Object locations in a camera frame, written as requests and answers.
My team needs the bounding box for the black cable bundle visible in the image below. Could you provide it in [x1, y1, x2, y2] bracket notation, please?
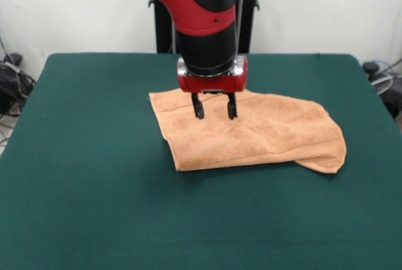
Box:
[0, 52, 37, 126]

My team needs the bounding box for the dark green table cloth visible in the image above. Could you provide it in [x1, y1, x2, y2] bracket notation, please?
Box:
[0, 52, 402, 270]

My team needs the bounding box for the tan terry towel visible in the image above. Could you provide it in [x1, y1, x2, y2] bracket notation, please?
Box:
[148, 88, 347, 175]

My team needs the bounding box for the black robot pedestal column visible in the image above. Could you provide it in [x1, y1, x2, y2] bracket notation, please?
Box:
[147, 0, 262, 54]

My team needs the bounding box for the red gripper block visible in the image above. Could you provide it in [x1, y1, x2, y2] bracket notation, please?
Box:
[176, 55, 249, 121]

